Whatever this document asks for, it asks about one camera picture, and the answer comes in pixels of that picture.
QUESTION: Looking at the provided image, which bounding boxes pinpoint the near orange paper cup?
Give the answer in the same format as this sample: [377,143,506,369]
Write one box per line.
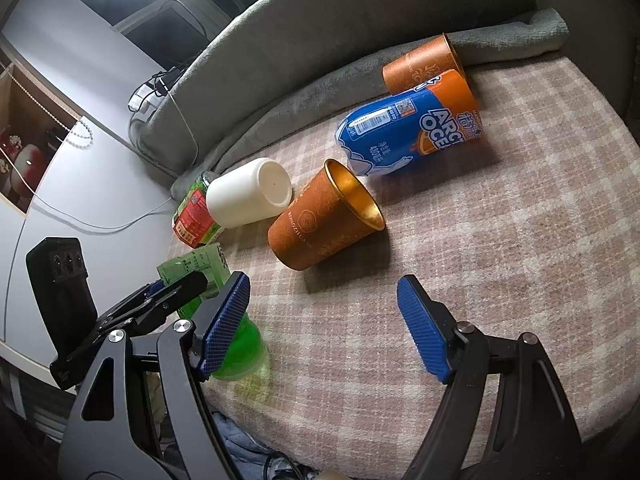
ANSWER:
[268,158,386,271]

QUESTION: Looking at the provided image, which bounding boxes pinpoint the plaid table cloth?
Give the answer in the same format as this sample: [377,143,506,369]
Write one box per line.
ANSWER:
[204,53,639,479]

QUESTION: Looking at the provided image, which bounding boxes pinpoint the red green label cup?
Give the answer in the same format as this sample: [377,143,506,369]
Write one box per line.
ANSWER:
[171,171,224,248]

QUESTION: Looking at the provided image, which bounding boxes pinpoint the white bead cord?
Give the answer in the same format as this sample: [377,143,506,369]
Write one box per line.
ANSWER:
[0,62,96,150]

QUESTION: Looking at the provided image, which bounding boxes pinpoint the white plastic cup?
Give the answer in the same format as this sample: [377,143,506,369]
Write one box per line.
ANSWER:
[206,157,293,229]

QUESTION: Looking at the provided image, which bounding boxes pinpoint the white cable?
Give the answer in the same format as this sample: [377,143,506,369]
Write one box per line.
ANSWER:
[0,77,201,235]

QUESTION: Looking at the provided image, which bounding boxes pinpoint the white power strip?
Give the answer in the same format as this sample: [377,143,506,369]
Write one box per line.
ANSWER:
[127,80,165,114]

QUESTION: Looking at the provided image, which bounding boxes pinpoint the grey rolled blanket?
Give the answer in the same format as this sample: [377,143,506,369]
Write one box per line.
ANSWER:
[170,8,570,200]

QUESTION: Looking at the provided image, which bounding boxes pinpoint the blue orange Arctic Ocean cup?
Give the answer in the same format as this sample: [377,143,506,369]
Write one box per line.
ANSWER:
[335,70,483,177]

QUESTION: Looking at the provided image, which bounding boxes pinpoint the orange paper cup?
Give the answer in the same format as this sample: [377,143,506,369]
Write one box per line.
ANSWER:
[382,34,466,94]
[268,158,386,271]

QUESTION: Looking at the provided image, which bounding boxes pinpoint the grey plush cushion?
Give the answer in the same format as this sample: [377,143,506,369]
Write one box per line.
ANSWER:
[129,0,536,176]

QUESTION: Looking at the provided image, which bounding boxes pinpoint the far orange paper cup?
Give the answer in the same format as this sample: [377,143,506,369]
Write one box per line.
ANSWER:
[382,34,466,94]

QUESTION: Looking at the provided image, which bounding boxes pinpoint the black power cable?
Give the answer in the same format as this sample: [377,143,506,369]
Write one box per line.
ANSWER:
[127,0,237,126]

